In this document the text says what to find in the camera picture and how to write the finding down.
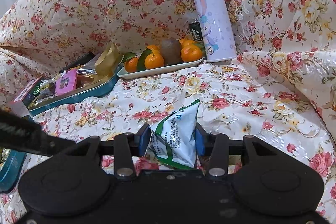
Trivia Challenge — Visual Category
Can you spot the white green snack packet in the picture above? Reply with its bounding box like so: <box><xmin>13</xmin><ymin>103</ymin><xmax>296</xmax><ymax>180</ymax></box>
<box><xmin>149</xmin><ymin>100</ymin><xmax>200</xmax><ymax>170</ymax></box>

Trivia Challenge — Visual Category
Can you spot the teal tin tray with snacks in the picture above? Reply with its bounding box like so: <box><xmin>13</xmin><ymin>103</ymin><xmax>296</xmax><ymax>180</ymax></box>
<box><xmin>29</xmin><ymin>64</ymin><xmax>122</xmax><ymax>117</ymax></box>

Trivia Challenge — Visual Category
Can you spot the white rectangular fruit plate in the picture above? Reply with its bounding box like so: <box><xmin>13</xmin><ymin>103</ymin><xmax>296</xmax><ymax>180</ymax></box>
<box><xmin>117</xmin><ymin>58</ymin><xmax>203</xmax><ymax>80</ymax></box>

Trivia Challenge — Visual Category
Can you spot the left front mandarin orange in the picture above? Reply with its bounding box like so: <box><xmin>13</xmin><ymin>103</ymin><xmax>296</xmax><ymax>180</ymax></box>
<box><xmin>124</xmin><ymin>57</ymin><xmax>138</xmax><ymax>73</ymax></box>

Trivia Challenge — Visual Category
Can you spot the mandarin orange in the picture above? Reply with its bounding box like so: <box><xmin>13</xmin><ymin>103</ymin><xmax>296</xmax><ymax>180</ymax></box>
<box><xmin>181</xmin><ymin>44</ymin><xmax>203</xmax><ymax>63</ymax></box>
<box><xmin>144</xmin><ymin>52</ymin><xmax>165</xmax><ymax>69</ymax></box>
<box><xmin>124</xmin><ymin>57</ymin><xmax>138</xmax><ymax>73</ymax></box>

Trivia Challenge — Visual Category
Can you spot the middle front mandarin orange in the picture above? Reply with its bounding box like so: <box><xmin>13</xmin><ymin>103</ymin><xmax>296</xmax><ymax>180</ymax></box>
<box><xmin>144</xmin><ymin>52</ymin><xmax>165</xmax><ymax>69</ymax></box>

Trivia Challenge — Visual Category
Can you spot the gold foil snack packet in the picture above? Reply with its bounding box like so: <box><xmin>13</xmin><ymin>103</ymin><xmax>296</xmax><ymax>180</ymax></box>
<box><xmin>94</xmin><ymin>43</ymin><xmax>121</xmax><ymax>76</ymax></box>

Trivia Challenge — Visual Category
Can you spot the right front mandarin orange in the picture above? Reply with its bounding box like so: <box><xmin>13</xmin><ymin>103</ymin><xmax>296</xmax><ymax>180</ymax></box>
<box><xmin>181</xmin><ymin>44</ymin><xmax>203</xmax><ymax>63</ymax></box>

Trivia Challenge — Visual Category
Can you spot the brown kiwi fruit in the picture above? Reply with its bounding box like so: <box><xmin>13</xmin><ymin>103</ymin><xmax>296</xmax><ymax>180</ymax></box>
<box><xmin>159</xmin><ymin>38</ymin><xmax>182</xmax><ymax>65</ymax></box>

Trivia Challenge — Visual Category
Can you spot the floral fabric sofa cover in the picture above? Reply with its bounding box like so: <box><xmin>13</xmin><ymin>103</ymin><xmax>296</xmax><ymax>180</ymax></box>
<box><xmin>1</xmin><ymin>0</ymin><xmax>335</xmax><ymax>223</ymax></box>

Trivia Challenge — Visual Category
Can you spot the pink snack packet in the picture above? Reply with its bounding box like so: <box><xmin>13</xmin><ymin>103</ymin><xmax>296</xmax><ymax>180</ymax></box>
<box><xmin>55</xmin><ymin>68</ymin><xmax>77</xmax><ymax>96</ymax></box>

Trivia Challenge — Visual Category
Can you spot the black remote control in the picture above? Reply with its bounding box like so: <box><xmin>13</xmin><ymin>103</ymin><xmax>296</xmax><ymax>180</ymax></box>
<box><xmin>59</xmin><ymin>52</ymin><xmax>95</xmax><ymax>73</ymax></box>

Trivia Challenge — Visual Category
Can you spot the dark green coffee can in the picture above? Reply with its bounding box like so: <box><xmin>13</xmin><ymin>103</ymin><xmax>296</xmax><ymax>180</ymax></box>
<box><xmin>189</xmin><ymin>19</ymin><xmax>203</xmax><ymax>42</ymax></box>

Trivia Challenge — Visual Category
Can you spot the purple rabbit thermos bottle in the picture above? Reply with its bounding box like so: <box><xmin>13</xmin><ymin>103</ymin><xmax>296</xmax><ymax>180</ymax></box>
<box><xmin>194</xmin><ymin>0</ymin><xmax>237</xmax><ymax>63</ymax></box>

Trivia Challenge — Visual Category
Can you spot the red and white snack box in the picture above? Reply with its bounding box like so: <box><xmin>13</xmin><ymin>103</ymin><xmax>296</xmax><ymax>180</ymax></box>
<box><xmin>9</xmin><ymin>77</ymin><xmax>42</xmax><ymax>118</ymax></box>

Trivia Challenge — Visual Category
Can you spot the teal and gold tin lid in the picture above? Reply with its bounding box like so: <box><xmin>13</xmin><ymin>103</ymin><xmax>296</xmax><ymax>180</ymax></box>
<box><xmin>0</xmin><ymin>150</ymin><xmax>27</xmax><ymax>193</ymax></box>

